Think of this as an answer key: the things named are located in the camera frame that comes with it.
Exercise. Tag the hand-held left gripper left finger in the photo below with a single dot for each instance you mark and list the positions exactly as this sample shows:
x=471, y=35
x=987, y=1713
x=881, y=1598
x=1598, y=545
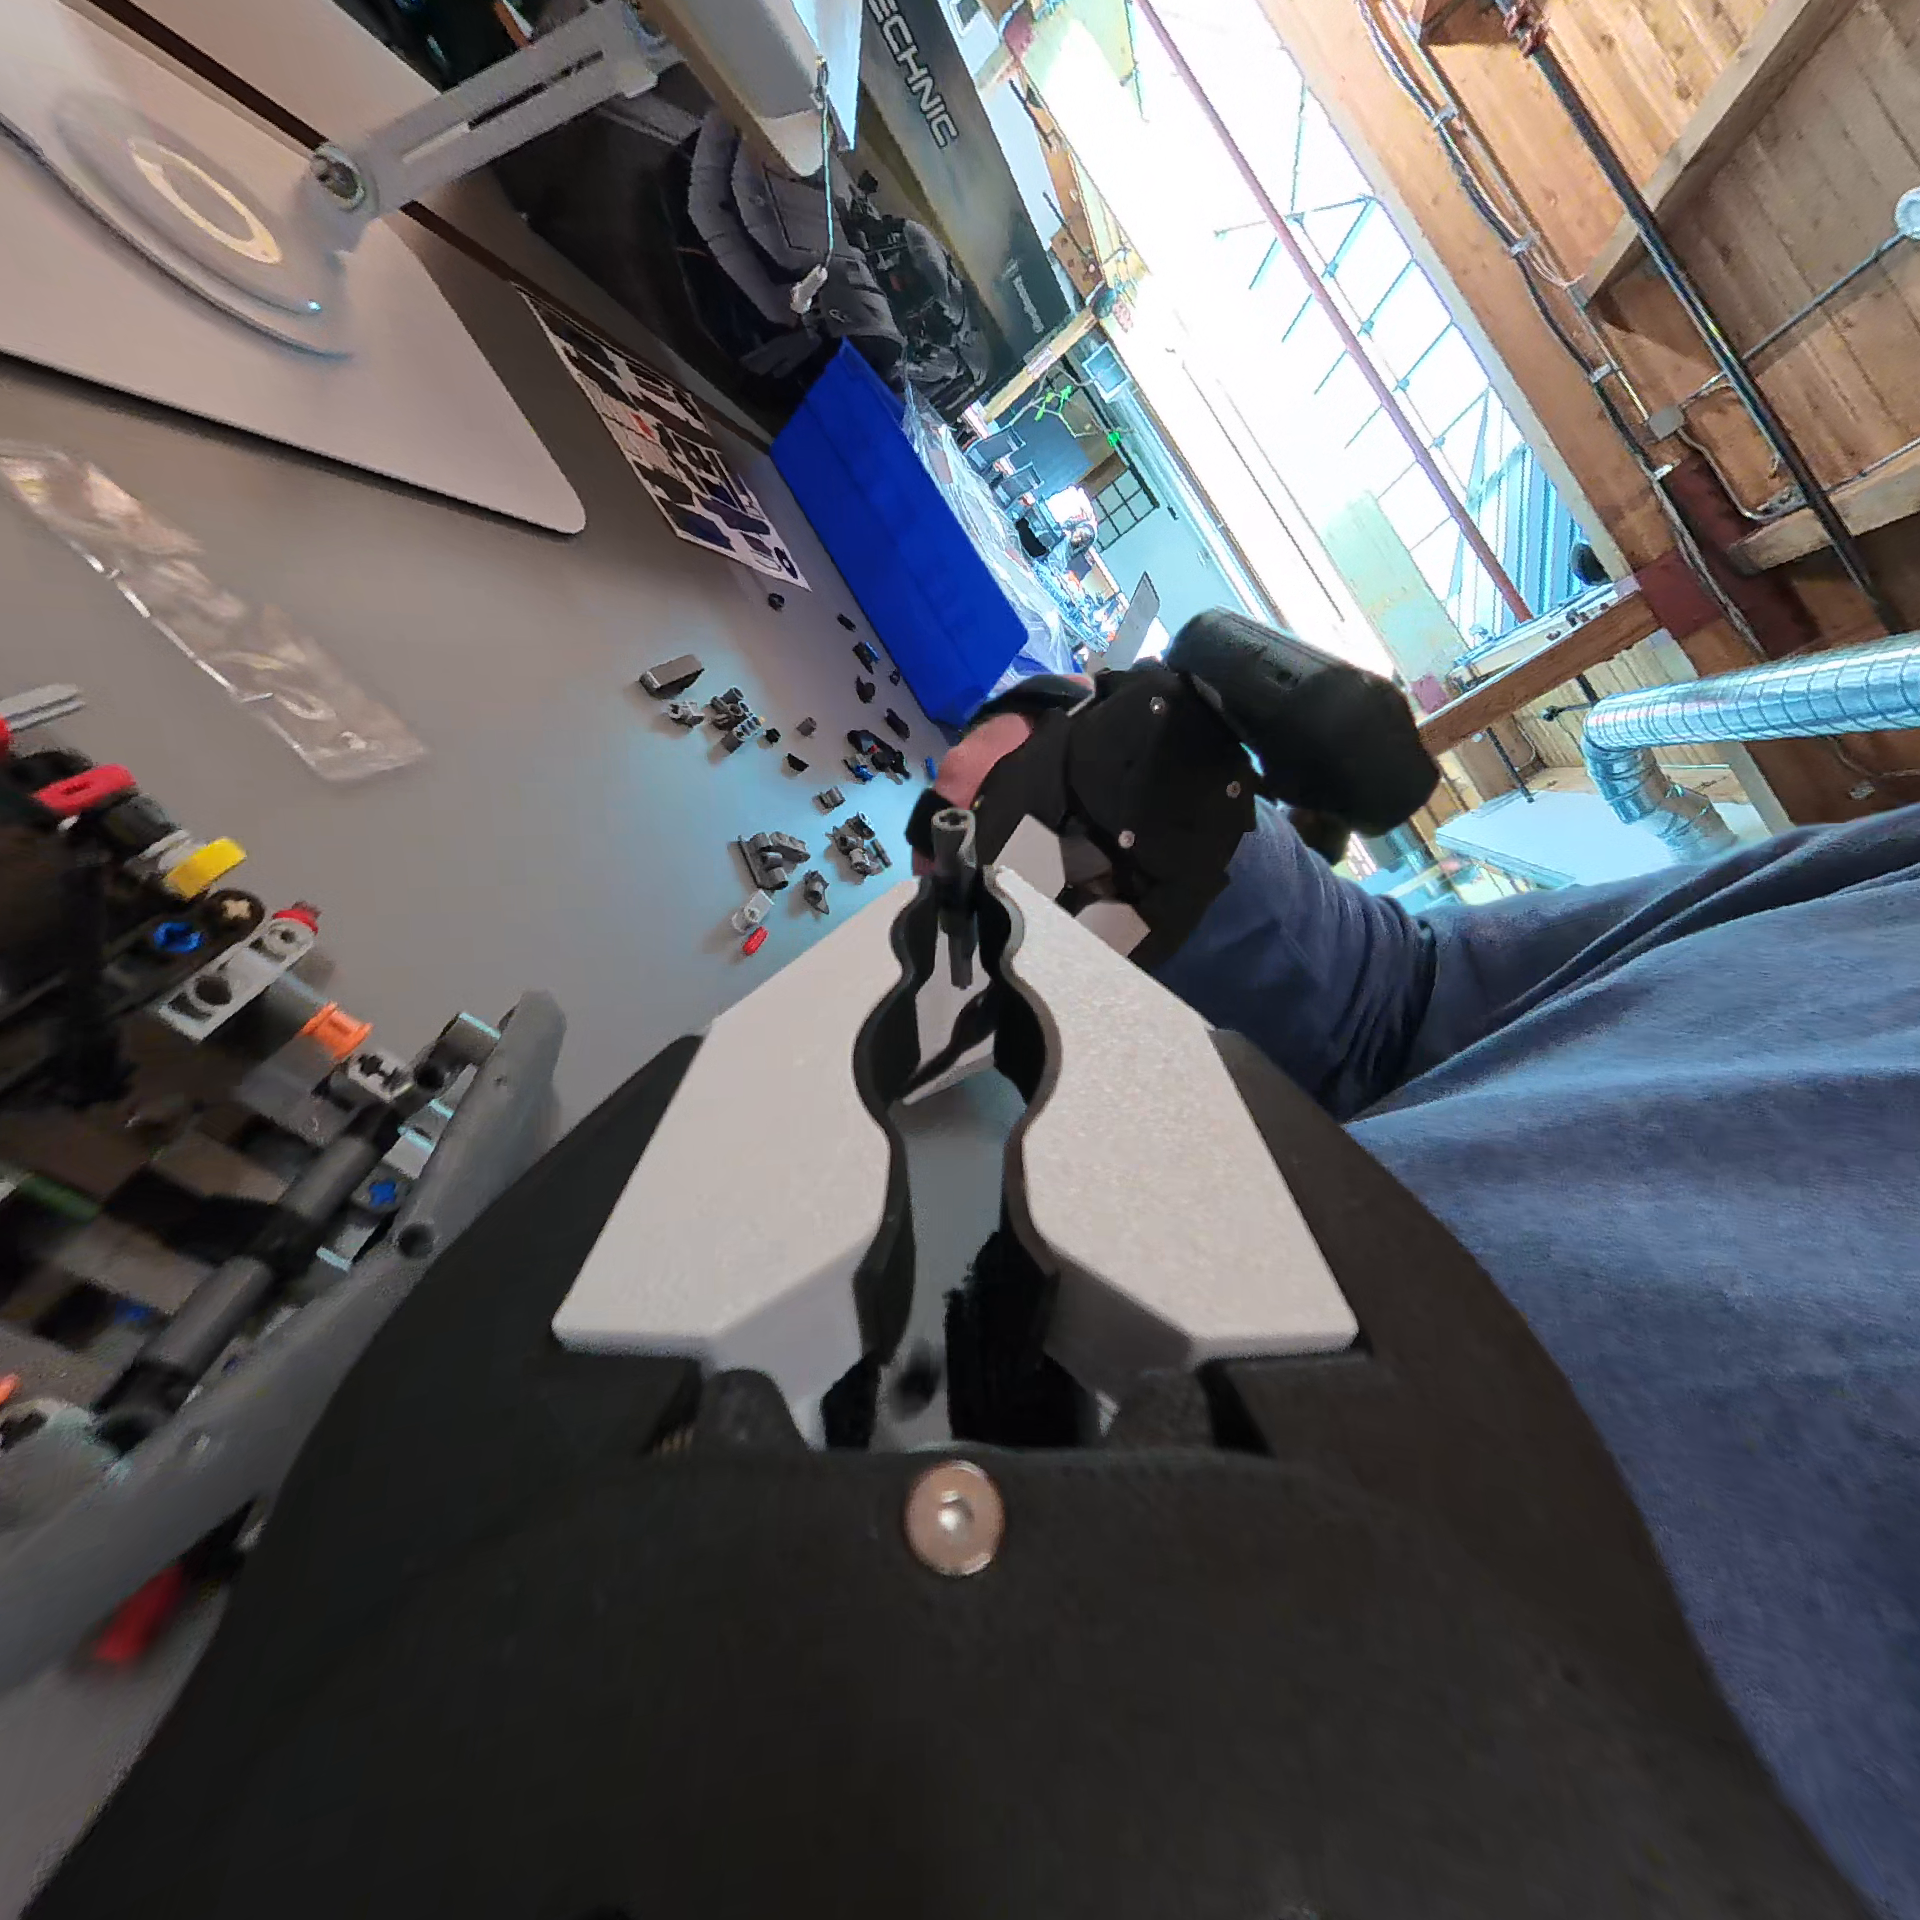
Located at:
x=721, y=1185

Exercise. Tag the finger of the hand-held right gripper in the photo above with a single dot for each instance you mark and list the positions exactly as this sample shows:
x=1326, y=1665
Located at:
x=950, y=1050

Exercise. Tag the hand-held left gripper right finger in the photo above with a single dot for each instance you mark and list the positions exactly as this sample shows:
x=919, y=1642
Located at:
x=1184, y=1185

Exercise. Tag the small grey lego axle assembly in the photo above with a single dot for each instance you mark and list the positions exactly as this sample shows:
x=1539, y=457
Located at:
x=953, y=900

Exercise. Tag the person's right forearm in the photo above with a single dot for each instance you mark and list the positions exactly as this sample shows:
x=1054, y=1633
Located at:
x=1289, y=960

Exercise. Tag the scattered loose lego pieces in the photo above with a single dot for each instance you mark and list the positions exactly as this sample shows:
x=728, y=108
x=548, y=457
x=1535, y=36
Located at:
x=781, y=856

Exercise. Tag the large lego car chassis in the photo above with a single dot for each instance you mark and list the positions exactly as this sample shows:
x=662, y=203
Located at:
x=166, y=1050

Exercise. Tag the black lego set box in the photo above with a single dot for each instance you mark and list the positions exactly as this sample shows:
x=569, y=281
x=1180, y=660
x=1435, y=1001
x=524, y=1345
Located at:
x=704, y=224

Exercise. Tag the person's right hand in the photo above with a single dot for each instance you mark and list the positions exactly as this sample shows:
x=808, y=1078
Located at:
x=991, y=756

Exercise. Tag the crumpled clear plastic bags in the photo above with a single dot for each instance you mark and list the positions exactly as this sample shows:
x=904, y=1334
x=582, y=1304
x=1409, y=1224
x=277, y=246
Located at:
x=991, y=509

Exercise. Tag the blue plastic bin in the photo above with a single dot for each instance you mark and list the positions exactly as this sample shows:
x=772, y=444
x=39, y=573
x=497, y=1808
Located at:
x=885, y=523

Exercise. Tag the sticker sheet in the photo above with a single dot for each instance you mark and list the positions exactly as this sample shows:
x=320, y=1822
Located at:
x=662, y=434

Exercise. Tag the empty clear plastic bag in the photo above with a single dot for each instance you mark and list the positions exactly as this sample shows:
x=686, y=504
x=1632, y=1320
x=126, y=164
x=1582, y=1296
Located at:
x=195, y=598

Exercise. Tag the silver ventilation duct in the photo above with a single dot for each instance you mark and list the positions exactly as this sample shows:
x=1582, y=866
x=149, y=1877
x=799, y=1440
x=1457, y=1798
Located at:
x=1771, y=698

